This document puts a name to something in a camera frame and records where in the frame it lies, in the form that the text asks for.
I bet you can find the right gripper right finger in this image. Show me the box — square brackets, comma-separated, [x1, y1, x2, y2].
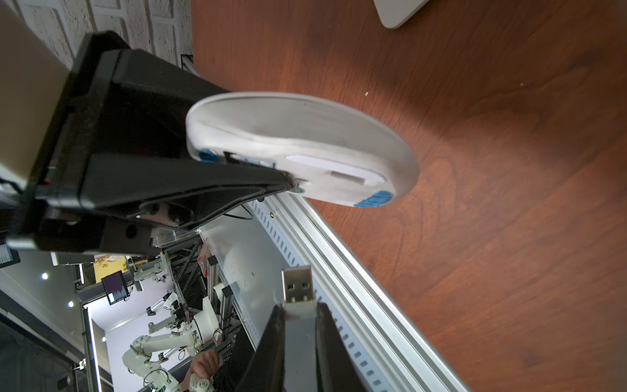
[315, 302, 366, 392]

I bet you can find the white wireless mouse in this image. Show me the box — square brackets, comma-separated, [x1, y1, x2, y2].
[185, 92, 420, 208]

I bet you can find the silver usb mouse receiver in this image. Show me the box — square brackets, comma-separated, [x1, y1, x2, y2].
[282, 266, 318, 391]

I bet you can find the perforated white cable duct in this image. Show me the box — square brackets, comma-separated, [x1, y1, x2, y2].
[239, 202, 390, 391]

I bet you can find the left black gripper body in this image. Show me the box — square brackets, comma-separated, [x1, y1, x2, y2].
[7, 32, 157, 255]

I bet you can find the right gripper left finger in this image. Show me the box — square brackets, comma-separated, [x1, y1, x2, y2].
[236, 305, 286, 392]

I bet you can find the aluminium front rail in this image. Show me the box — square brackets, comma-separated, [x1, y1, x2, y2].
[250, 194, 468, 391]

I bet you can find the silver laptop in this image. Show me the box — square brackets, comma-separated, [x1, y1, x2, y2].
[373, 0, 429, 29]

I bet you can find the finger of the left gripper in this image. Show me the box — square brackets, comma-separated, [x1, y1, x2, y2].
[83, 49, 225, 161]
[80, 154, 296, 229]

